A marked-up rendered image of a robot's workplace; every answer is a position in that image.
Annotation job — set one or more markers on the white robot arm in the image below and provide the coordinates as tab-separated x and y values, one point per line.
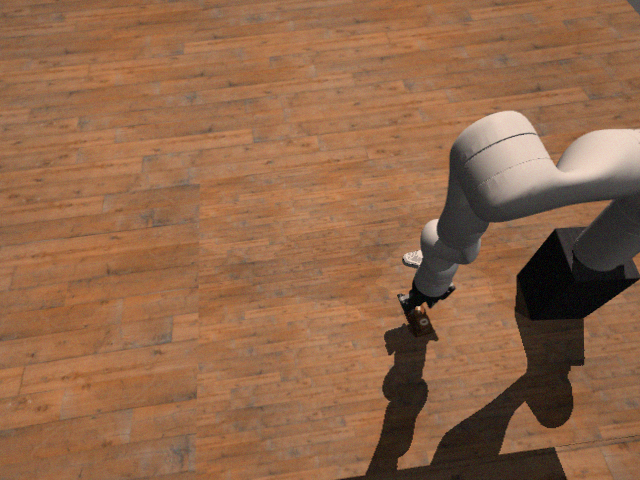
499	171

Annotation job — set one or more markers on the brown rectangular tray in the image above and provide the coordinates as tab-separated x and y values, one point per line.
414	327

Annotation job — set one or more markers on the small brown cube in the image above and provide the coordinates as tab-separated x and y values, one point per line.
423	324
419	311

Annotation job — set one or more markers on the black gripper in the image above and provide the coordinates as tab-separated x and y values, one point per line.
418	298

